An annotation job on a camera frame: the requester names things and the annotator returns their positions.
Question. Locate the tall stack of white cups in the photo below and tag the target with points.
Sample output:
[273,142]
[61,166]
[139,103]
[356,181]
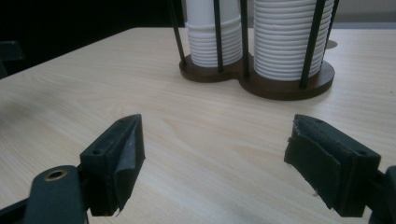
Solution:
[280,40]

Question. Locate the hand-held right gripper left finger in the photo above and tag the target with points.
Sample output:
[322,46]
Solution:
[106,168]

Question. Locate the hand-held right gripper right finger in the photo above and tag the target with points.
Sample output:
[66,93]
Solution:
[336,168]

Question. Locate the dark wooden cup holder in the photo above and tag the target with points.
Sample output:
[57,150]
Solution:
[280,88]

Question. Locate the short stack of white cups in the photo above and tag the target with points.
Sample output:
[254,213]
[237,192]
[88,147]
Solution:
[204,46]

